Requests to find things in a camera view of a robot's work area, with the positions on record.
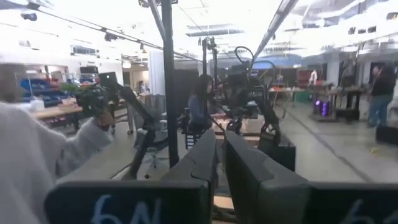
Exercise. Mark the black crate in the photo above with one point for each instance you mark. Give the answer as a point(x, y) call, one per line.
point(194, 140)

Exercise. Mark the person's hand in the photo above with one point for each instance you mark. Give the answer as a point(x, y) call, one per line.
point(105, 119)

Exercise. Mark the wooden work table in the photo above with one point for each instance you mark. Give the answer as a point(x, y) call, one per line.
point(56, 112)

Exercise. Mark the black vertical frame post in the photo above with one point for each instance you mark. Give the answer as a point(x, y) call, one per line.
point(170, 93)

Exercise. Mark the dark work table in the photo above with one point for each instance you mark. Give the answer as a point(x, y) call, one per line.
point(348, 90)

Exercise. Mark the person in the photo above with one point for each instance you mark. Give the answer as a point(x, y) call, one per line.
point(199, 109)
point(313, 77)
point(25, 155)
point(381, 93)

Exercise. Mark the grey office chair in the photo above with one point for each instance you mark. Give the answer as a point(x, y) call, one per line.
point(155, 105)

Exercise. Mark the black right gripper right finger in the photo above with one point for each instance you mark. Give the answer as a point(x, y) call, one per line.
point(258, 186)

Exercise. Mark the dark wall monitor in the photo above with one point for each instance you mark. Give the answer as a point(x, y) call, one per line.
point(89, 74)

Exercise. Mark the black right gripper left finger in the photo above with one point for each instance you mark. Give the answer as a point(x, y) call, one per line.
point(202, 161)

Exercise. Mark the black box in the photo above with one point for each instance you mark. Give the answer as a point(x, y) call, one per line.
point(387, 134)

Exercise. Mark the black ceiling track rail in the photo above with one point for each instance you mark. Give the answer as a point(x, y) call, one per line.
point(105, 30)

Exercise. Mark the blue storage bins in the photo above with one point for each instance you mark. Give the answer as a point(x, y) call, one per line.
point(40, 90)

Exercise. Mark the purple lit device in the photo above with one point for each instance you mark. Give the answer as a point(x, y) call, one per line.
point(321, 107)

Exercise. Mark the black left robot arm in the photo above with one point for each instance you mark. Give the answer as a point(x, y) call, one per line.
point(267, 115)

